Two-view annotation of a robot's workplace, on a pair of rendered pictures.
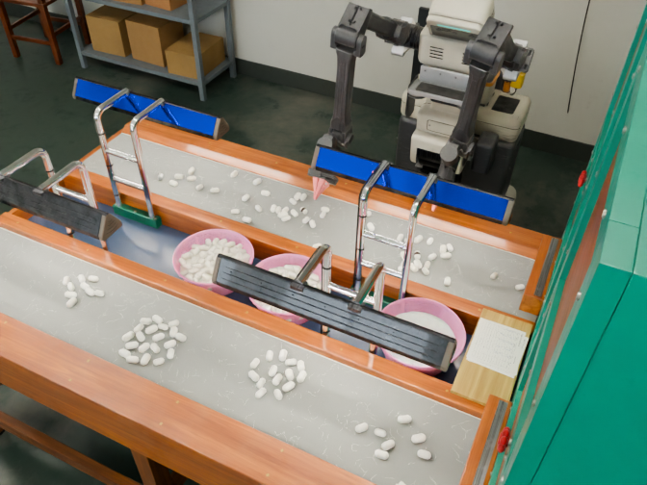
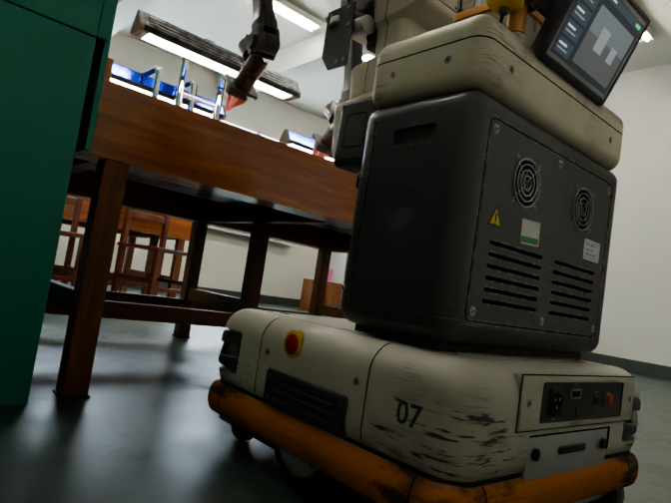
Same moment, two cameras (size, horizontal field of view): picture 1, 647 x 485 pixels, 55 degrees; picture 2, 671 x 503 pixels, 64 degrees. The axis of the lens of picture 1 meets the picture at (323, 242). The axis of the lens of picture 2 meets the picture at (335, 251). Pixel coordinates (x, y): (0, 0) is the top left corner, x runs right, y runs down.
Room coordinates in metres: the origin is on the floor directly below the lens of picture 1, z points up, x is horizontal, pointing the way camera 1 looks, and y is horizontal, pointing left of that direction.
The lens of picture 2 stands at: (2.69, -1.72, 0.35)
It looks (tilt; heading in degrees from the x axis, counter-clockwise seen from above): 4 degrees up; 114
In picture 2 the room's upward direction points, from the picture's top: 9 degrees clockwise
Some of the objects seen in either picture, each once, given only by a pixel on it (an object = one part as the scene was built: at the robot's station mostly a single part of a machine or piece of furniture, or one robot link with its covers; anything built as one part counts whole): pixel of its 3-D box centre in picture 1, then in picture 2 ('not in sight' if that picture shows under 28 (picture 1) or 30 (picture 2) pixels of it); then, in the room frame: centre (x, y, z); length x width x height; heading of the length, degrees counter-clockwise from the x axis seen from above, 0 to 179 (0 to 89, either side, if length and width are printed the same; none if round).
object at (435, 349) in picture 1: (328, 304); (158, 89); (1.01, -0.01, 1.08); 0.62 x 0.08 x 0.07; 65
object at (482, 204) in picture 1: (409, 180); (224, 59); (1.52, -0.25, 1.08); 0.62 x 0.08 x 0.07; 65
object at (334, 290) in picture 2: not in sight; (322, 289); (-0.59, 5.41, 0.32); 0.42 x 0.42 x 0.63; 64
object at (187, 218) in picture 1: (269, 248); not in sight; (1.60, 0.19, 0.71); 1.81 x 0.06 x 0.11; 65
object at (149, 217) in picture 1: (141, 158); not in sight; (1.86, 0.66, 0.90); 0.20 x 0.19 x 0.45; 65
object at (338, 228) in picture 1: (293, 215); not in sight; (1.76, 0.11, 0.73); 1.81 x 0.30 x 0.02; 65
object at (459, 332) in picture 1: (418, 341); not in sight; (1.19, -0.29, 0.72); 0.27 x 0.27 x 0.10
